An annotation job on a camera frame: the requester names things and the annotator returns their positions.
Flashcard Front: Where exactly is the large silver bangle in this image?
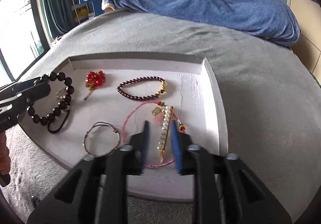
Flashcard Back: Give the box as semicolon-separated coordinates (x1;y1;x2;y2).
83;121;121;157

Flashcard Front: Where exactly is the person's left hand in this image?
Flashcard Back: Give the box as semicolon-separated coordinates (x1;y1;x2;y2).
0;132;11;175

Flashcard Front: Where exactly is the grey bed cover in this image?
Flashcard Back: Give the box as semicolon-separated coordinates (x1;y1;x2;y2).
0;10;321;224

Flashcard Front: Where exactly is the blue fleece blanket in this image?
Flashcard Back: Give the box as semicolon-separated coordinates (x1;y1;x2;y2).
110;0;300;47

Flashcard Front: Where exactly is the grey shallow cardboard box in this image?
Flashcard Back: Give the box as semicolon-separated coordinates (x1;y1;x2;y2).
15;51;230;203

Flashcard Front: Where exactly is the white pearl hair clip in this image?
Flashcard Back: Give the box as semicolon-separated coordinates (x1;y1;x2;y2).
157;105;174;164

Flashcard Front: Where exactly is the dark red garnet bracelet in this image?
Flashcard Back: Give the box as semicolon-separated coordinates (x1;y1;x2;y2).
116;76;168;102

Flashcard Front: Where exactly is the white shelf rack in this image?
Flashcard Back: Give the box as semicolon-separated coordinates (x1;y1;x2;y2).
70;0;93;25

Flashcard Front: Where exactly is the beige wardrobe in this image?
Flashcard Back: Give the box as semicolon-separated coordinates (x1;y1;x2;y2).
288;0;320;80

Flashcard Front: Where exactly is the black hair tie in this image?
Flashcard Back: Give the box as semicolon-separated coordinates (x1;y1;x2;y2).
47;109;71;135

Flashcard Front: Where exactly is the large black bead bracelet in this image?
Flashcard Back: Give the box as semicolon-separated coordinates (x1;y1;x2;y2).
26;71;76;126

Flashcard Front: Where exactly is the white pillow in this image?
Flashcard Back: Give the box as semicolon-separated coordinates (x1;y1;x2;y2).
101;0;115;13

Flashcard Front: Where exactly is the red bead cluster charm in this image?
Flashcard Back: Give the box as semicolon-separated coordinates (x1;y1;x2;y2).
84;70;106;101

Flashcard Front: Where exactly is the pink cord bracelet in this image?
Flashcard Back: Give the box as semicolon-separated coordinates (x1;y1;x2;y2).
121;100;188;169

